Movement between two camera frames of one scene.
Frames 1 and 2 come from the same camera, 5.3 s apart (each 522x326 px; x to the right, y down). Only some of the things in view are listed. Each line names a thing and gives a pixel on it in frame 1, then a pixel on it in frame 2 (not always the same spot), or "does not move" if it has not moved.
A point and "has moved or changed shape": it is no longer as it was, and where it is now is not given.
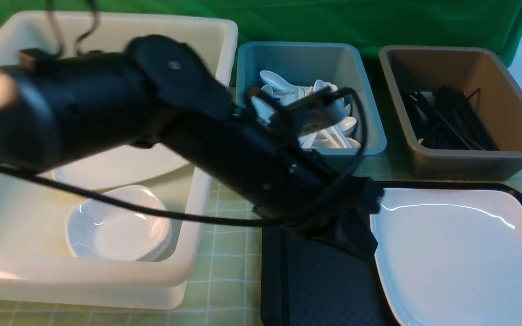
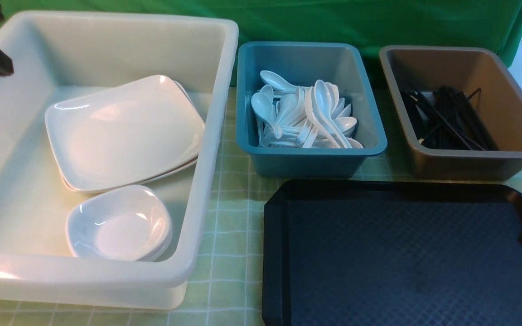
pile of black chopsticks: (447, 118) does not move
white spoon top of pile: (274, 79) does not move
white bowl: (106, 231) does not move
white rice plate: (459, 256) has moved or changed shape
